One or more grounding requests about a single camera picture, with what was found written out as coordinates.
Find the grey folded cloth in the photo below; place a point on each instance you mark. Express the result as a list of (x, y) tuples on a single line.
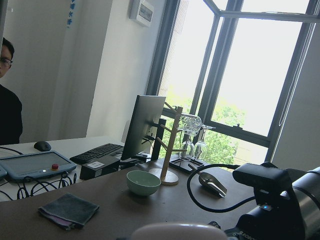
[(71, 208)]

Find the metal scoop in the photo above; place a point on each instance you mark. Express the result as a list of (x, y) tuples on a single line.
[(211, 183)]

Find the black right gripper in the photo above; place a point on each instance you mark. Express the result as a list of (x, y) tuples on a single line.
[(268, 223)]

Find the wooden mug tree stand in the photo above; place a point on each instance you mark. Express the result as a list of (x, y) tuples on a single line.
[(166, 177)]

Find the person in black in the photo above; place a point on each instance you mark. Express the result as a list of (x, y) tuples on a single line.
[(11, 124)]

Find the black computer mouse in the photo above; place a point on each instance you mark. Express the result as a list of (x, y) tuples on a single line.
[(42, 146)]

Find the pink plastic cup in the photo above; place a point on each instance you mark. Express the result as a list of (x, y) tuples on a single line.
[(178, 231)]

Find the wine glass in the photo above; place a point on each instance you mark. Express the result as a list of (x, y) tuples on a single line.
[(191, 124)]

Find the blue teach pendant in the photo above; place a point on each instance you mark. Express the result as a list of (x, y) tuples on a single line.
[(39, 165)]

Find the black glass holder tray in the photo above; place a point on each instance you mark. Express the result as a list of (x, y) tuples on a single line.
[(182, 164)]

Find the pink folded cloth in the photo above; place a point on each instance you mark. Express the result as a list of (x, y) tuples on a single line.
[(62, 223)]

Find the black computer monitor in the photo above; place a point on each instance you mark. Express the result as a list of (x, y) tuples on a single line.
[(143, 130)]

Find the black keyboard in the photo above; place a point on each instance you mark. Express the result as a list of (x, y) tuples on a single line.
[(96, 153)]

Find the green bowl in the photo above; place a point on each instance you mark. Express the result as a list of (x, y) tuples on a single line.
[(142, 183)]

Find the black box device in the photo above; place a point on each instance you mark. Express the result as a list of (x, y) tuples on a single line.
[(99, 167)]

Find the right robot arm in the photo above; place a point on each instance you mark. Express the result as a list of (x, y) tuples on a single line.
[(307, 190)]

